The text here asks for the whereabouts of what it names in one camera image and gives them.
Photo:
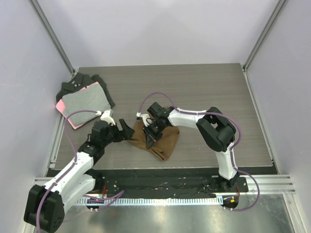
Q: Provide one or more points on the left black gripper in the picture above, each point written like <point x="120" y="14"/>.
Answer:
<point x="126" y="133"/>

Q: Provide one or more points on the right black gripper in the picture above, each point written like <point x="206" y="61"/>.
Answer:
<point x="150" y="136"/>

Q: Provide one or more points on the brown cloth napkin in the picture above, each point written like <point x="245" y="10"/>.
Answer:
<point x="163" y="148"/>

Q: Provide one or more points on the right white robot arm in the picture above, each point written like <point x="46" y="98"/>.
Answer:
<point x="216" y="130"/>

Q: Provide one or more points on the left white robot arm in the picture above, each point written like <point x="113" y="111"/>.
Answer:
<point x="47" y="204"/>

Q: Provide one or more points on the grey cloth napkin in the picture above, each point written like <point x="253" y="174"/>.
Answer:
<point x="85" y="104"/>

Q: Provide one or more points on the pink cloth napkin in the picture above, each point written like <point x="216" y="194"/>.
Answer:
<point x="63" y="109"/>

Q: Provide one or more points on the black cloth pile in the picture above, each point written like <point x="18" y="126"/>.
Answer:
<point x="83" y="80"/>

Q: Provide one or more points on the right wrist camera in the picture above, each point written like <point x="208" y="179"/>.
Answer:
<point x="145" y="118"/>

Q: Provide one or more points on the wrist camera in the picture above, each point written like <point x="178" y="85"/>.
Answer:
<point x="106" y="116"/>
<point x="145" y="118"/>

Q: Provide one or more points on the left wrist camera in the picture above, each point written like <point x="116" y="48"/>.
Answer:
<point x="106" y="116"/>

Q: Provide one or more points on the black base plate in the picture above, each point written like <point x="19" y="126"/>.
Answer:
<point x="165" y="183"/>

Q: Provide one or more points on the white slotted cable duct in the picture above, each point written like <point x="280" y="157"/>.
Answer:
<point x="151" y="202"/>

